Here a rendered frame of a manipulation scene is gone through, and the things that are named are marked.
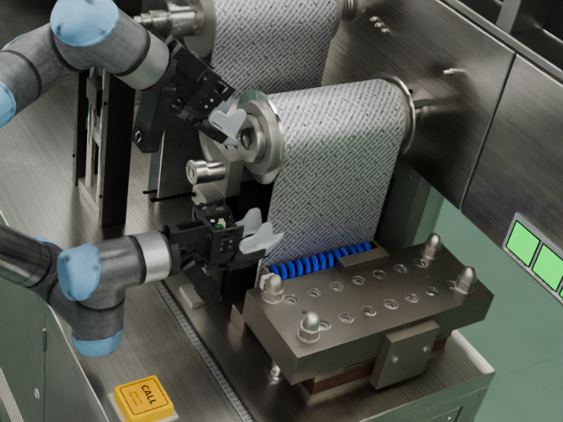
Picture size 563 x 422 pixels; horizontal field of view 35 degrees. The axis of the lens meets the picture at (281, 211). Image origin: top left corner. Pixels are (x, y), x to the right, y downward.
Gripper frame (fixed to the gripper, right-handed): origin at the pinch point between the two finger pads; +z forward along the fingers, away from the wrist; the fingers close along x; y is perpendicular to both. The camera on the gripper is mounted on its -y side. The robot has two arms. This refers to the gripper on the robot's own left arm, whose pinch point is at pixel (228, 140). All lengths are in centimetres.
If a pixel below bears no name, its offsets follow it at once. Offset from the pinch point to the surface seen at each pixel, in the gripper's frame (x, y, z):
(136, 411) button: -19.9, -38.3, 3.6
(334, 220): -8.1, 0.6, 23.1
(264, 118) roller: -4.1, 6.5, -1.2
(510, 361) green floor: 23, -9, 183
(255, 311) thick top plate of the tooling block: -15.3, -17.5, 14.7
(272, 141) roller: -6.9, 4.9, 0.4
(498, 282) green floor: 55, 6, 202
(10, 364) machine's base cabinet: 42, -78, 35
